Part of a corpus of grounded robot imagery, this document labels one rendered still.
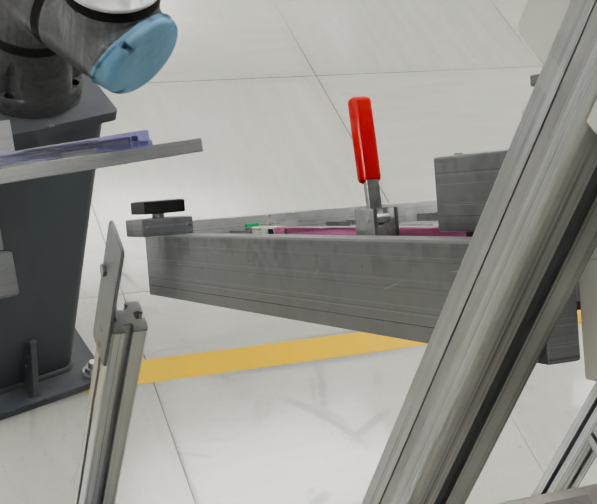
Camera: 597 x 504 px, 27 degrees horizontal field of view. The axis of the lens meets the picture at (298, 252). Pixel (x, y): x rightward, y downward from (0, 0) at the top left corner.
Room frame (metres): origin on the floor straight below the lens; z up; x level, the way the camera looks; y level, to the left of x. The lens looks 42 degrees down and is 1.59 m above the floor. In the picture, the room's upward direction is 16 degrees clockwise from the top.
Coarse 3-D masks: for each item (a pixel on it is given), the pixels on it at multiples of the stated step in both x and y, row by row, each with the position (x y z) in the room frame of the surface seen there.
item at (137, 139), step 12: (132, 132) 0.66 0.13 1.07; (144, 132) 0.66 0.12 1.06; (60, 144) 0.74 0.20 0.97; (72, 144) 0.72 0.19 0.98; (84, 144) 0.71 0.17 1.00; (96, 144) 0.69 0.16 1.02; (108, 144) 0.68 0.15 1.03; (120, 144) 0.66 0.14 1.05; (132, 144) 0.65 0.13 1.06; (144, 144) 0.66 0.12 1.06; (0, 156) 0.84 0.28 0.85; (12, 156) 0.82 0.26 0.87; (24, 156) 0.80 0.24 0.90; (36, 156) 0.78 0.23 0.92; (48, 156) 0.76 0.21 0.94; (60, 156) 0.74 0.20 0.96
